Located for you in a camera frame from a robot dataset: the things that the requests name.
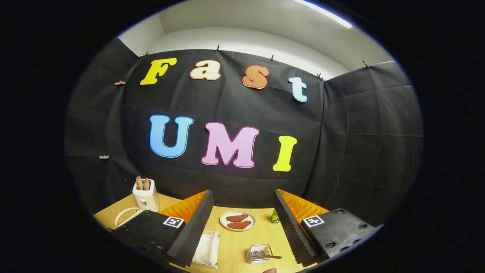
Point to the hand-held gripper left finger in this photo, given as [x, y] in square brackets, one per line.
[197, 227]

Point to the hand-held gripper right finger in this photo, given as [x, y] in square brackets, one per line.
[290, 227]

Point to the metal spoon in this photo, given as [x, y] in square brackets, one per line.
[273, 256]

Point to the cream plate with meat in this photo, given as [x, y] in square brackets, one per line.
[223, 219]

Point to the green label drink bottle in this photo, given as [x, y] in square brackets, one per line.
[274, 217]

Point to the red meat piece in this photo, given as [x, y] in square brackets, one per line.
[237, 218]
[239, 225]

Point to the white toaster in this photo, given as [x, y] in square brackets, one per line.
[146, 199]

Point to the toasted bread slice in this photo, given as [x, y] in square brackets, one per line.
[146, 183]
[139, 183]

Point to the black backdrop cloth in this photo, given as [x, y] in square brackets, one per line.
[341, 144]

